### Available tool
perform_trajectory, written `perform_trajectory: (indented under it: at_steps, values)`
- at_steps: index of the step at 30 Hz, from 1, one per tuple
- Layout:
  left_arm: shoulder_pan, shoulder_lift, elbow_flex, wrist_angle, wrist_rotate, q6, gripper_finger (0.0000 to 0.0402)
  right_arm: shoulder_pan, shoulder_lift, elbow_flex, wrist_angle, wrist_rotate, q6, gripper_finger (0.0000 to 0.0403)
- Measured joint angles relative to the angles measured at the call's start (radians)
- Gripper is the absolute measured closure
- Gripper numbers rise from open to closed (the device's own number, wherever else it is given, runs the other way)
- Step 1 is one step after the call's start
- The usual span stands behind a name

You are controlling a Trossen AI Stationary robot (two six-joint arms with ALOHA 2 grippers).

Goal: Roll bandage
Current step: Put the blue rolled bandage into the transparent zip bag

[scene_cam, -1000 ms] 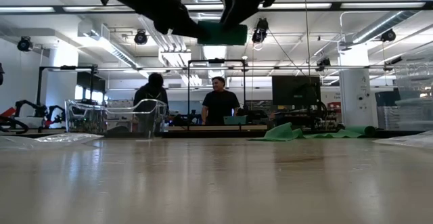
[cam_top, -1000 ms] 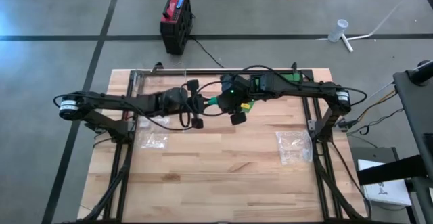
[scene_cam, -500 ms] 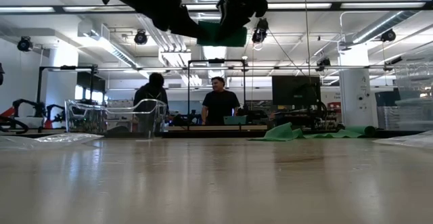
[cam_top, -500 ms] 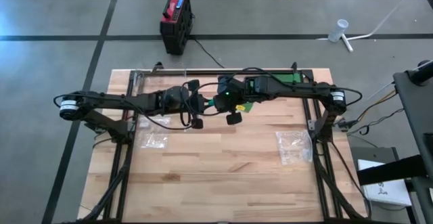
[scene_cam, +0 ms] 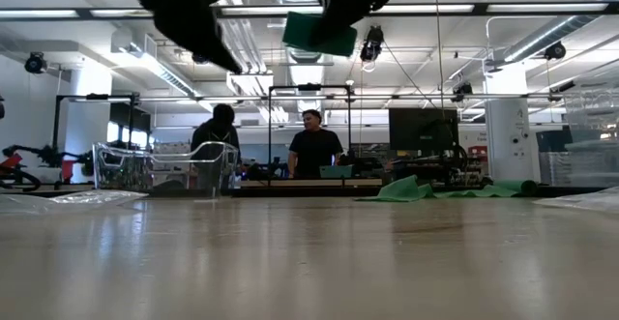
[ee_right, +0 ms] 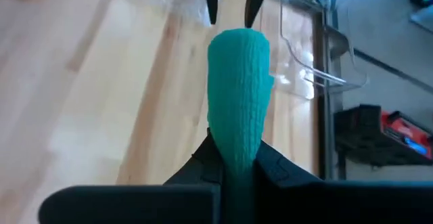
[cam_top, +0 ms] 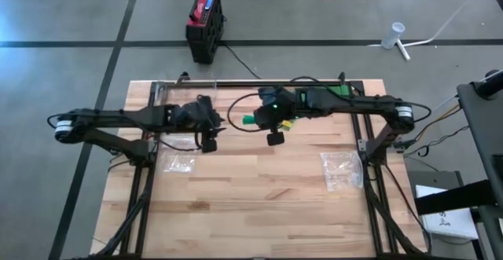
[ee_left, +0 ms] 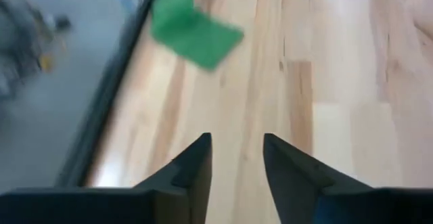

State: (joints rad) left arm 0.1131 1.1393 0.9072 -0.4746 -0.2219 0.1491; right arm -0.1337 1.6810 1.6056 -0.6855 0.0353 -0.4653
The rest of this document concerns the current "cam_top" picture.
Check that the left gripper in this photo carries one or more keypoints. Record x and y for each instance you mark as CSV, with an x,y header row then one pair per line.
x,y
209,145

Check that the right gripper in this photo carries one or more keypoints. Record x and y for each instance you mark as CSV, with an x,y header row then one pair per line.
x,y
276,139

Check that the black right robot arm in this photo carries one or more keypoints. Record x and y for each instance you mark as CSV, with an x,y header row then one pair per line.
x,y
353,105

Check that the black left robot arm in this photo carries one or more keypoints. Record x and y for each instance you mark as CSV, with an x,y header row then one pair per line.
x,y
118,116

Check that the clear plastic bag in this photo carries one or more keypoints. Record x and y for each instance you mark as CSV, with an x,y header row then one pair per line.
x,y
178,163
341,171

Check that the red black power station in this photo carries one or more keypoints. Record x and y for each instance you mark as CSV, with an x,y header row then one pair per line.
x,y
206,4

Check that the white lamp stand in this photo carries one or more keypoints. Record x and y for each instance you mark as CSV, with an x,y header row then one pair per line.
x,y
402,50

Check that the translucent white plastic cup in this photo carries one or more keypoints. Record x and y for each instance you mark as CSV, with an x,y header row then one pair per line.
x,y
393,36

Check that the white cardboard box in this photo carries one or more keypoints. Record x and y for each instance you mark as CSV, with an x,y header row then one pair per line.
x,y
448,224

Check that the black side cart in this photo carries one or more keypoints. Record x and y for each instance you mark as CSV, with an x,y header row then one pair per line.
x,y
483,134

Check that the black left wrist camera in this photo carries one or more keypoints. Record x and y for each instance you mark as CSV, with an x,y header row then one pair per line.
x,y
190,112

